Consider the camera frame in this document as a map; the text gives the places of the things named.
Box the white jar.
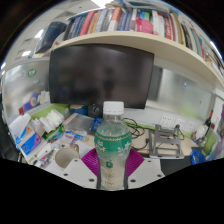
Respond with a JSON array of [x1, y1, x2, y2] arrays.
[[196, 123, 211, 141]]

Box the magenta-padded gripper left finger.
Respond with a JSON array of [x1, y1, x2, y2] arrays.
[[63, 148, 101, 190]]

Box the ceiling lights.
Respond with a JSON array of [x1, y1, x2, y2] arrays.
[[19, 0, 114, 58]]

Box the small blue box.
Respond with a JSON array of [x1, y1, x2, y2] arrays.
[[90, 117, 104, 132]]

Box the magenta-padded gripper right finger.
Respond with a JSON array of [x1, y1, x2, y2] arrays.
[[125, 148, 165, 190]]

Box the black cables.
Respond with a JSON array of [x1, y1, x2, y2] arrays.
[[123, 117, 151, 151]]

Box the black computer monitor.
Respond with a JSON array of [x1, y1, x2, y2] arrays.
[[48, 43, 155, 110]]

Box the clear green-labelled drink bottle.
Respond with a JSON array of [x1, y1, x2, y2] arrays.
[[94, 100, 133, 192]]

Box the black desk mat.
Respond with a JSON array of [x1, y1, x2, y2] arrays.
[[138, 151, 201, 177]]

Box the stack of white tissues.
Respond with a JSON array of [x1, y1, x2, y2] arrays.
[[39, 109, 65, 134]]

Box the white mug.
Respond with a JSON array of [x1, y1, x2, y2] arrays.
[[54, 143, 81, 170]]

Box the blue tissue box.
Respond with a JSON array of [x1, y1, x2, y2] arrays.
[[9, 113, 43, 156]]

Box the clear plastic box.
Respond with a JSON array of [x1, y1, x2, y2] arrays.
[[63, 113, 94, 133]]

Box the white wall socket row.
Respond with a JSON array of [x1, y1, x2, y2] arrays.
[[159, 114, 198, 133]]

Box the grey metal laptop stand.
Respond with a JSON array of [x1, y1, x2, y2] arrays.
[[148, 123, 185, 160]]

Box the wall shelf with books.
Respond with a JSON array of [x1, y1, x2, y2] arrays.
[[33, 0, 224, 89]]

